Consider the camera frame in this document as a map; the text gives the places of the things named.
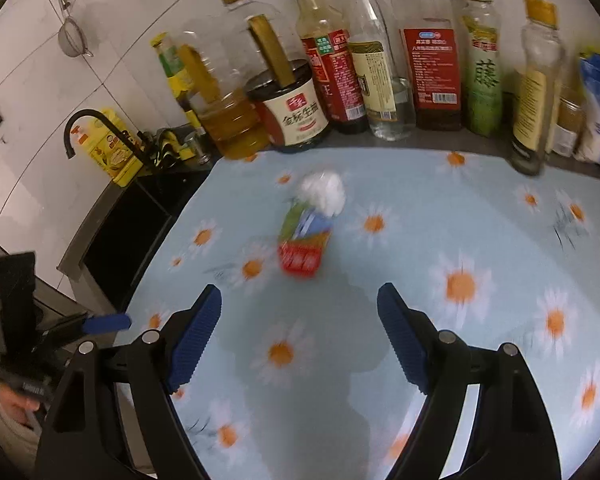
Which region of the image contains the clear bottle with red label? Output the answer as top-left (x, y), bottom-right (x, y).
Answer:
top-left (390, 0), bottom-right (465, 132)

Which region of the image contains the black sink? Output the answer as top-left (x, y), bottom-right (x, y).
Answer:
top-left (57, 172), bottom-right (216, 306)

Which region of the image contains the black faucet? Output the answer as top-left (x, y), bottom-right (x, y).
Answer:
top-left (62, 109), bottom-right (158, 171)

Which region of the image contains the small spice jar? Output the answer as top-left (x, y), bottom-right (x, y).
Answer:
top-left (550, 95), bottom-right (583, 157)

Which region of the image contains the green bottle with yellow label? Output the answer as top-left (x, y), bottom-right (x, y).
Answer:
top-left (150, 32), bottom-right (201, 128)

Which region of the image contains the gold-capped cream label bottle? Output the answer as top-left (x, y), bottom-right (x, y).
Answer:
top-left (507, 0), bottom-right (567, 177)

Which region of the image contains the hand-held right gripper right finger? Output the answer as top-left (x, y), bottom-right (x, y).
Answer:
top-left (377, 282), bottom-right (564, 480)

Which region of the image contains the colourful snack packet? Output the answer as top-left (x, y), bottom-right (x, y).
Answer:
top-left (276, 199), bottom-right (333, 279)

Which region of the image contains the person's left forearm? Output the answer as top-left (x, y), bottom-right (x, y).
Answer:
top-left (0, 412), bottom-right (43, 466)

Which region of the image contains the large soy sauce jug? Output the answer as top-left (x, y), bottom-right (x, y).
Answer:
top-left (219, 0), bottom-right (332, 154)

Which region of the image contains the metal mesh strainer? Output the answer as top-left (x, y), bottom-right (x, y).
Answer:
top-left (47, 0), bottom-right (95, 58)

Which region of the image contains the black and yellow cloth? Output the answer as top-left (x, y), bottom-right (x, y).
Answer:
top-left (152, 127), bottom-right (186, 161)

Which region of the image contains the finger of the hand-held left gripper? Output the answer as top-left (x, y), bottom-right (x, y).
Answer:
top-left (39, 313), bottom-right (133, 352)

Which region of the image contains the clear bottle with beige label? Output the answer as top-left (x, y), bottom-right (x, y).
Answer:
top-left (330, 0), bottom-right (417, 142)

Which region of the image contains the yellow oil jug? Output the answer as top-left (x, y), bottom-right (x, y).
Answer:
top-left (77, 106), bottom-right (146, 188)

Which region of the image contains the black-capped red label bottle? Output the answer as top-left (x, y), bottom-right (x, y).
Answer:
top-left (282, 0), bottom-right (371, 136)

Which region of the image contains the person's left hand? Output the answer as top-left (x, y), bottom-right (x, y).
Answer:
top-left (0, 389), bottom-right (41, 428)

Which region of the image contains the daisy print tablecloth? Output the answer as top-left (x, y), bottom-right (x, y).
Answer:
top-left (125, 147), bottom-right (600, 480)

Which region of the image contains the large clear oil jug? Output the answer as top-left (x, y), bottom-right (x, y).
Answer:
top-left (179, 17), bottom-right (273, 161)

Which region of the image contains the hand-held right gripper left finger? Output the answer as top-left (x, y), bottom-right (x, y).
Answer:
top-left (35, 283), bottom-right (224, 480)

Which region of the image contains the clear plastic ball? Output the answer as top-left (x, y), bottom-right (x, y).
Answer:
top-left (300, 171), bottom-right (347, 217)

